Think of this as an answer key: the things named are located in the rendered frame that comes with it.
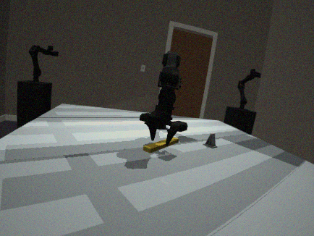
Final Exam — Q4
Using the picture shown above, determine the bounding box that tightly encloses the yellow bar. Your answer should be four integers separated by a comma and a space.
143, 138, 179, 153

